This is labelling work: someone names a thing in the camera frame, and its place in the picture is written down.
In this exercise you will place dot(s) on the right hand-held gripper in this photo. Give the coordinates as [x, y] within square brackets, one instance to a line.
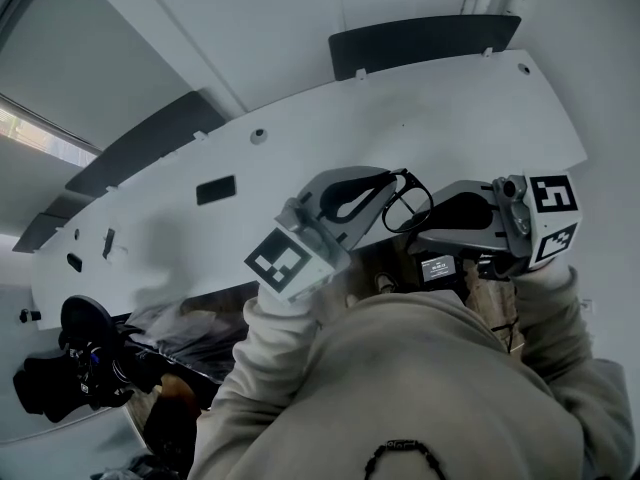
[547, 228]

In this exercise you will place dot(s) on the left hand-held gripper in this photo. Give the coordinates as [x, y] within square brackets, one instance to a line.
[295, 263]

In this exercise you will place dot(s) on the black labelled box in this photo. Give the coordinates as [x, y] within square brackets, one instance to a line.
[440, 268]

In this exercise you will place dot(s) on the person's right forearm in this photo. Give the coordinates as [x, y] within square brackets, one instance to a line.
[552, 318]

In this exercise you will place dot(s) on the person's left forearm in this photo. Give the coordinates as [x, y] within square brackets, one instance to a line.
[272, 338]

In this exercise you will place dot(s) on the small black desk slot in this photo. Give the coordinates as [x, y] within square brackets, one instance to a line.
[74, 262]

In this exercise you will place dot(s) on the round desk grommet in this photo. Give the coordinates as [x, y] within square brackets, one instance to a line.
[524, 68]
[259, 136]

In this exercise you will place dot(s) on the short dark partition panel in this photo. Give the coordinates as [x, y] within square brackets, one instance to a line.
[47, 223]

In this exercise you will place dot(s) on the black rectangular desk socket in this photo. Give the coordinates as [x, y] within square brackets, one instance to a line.
[215, 190]

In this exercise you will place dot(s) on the black desk clip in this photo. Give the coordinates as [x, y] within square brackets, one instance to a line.
[108, 244]

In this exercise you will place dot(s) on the person's beige hoodie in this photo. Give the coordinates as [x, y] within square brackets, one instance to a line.
[400, 383]

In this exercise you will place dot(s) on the window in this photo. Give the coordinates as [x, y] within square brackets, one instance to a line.
[35, 133]

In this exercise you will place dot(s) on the person's shoe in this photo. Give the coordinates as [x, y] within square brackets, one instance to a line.
[385, 283]

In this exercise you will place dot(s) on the black plastic bag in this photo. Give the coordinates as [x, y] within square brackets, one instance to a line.
[195, 335]

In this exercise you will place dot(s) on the black framed glasses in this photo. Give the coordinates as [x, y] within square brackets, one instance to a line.
[406, 226]

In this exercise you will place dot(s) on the black equipment with round disc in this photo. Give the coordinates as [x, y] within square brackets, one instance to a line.
[82, 348]

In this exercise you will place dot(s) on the black knob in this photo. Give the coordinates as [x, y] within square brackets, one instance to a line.
[30, 315]

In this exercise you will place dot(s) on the long dark partition panel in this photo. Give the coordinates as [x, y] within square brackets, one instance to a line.
[420, 43]

